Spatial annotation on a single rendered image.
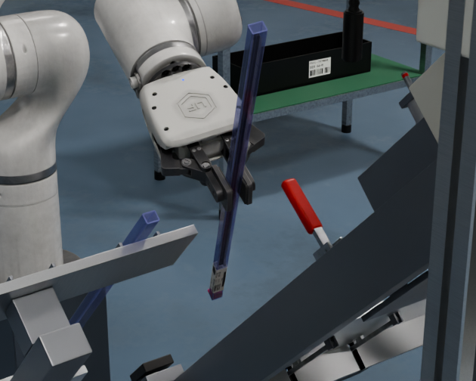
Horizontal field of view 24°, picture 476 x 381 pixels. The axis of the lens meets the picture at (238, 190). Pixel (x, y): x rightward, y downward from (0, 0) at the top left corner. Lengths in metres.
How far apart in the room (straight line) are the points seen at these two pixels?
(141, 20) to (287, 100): 2.47
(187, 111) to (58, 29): 0.51
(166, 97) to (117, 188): 2.74
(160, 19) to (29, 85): 0.42
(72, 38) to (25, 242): 0.32
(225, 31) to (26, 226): 0.55
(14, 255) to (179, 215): 2.00
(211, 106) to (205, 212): 2.54
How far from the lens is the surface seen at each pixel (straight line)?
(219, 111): 1.16
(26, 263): 1.72
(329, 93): 3.78
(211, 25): 1.27
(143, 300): 3.16
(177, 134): 1.14
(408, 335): 1.63
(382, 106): 4.77
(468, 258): 0.80
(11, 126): 1.67
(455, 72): 0.77
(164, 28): 1.24
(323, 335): 1.04
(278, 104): 3.65
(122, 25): 1.26
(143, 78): 1.21
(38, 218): 1.70
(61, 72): 1.64
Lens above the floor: 1.52
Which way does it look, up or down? 23 degrees down
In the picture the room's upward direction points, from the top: straight up
